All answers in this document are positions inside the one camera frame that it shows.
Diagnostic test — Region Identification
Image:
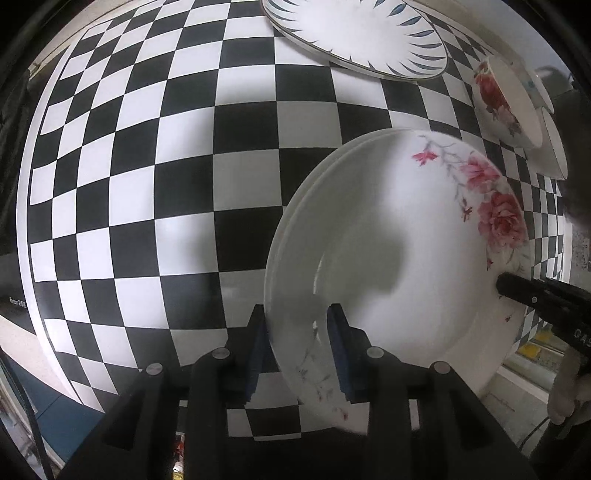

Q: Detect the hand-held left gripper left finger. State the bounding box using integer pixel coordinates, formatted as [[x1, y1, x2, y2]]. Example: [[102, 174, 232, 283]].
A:
[[60, 305, 269, 480]]

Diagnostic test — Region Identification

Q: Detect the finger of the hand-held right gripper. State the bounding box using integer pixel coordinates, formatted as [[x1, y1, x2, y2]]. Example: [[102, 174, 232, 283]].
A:
[[496, 271, 555, 309]]

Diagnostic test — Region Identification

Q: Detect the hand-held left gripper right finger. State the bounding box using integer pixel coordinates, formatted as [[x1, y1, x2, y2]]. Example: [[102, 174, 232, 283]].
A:
[[326, 302, 539, 480]]

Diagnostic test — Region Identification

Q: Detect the white plate with pink flowers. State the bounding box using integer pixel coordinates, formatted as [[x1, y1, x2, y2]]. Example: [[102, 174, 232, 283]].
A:
[[267, 129, 532, 435]]

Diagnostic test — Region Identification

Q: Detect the white bowl with gold rim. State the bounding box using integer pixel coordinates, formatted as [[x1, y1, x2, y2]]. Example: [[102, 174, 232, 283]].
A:
[[538, 108, 568, 182]]

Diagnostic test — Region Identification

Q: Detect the white bowl with red flower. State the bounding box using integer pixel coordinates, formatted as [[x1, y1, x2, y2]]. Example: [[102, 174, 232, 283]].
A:
[[471, 58, 543, 149]]

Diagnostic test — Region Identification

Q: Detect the white plate with blue leaves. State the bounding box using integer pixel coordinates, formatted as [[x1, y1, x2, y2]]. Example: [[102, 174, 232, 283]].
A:
[[261, 0, 448, 83]]

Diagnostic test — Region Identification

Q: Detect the person's right hand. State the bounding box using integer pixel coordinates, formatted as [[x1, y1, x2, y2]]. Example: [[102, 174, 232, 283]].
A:
[[549, 350, 591, 426]]

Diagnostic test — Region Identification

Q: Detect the black white checkered tablecloth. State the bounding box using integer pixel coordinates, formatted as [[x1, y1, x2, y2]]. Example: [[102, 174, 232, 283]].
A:
[[16, 0, 575, 439]]

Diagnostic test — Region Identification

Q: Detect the dark furniture panel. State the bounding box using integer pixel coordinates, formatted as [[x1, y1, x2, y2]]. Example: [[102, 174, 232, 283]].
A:
[[0, 69, 40, 335]]

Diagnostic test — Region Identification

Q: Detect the thin black cable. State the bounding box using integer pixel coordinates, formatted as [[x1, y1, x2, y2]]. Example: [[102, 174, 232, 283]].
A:
[[0, 346, 54, 480]]

